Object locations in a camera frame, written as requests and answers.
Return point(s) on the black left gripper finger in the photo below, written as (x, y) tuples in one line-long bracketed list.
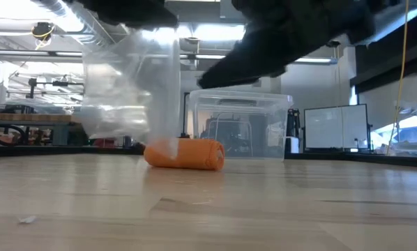
[(152, 15)]

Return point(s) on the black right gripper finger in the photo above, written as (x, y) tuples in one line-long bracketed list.
[(257, 59)]

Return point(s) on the clear plastic storage bin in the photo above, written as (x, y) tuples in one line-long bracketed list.
[(257, 115)]

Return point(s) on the clear plastic bag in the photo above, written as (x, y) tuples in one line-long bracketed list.
[(125, 104)]

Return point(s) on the orange elastic bandage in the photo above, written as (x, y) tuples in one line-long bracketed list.
[(194, 155)]

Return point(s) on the long ceiling light strip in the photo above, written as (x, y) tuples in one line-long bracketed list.
[(313, 60), (20, 52)]

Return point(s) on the white bucket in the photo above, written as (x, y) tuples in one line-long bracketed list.
[(292, 145)]

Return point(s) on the white board on stand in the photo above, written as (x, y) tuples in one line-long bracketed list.
[(337, 127)]

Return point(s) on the wooden top workbench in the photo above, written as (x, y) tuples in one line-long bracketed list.
[(27, 118)]

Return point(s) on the black ceiling dome camera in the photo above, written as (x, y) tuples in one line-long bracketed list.
[(333, 43)]

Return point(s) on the black pipe camera rig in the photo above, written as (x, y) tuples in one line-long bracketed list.
[(69, 84)]

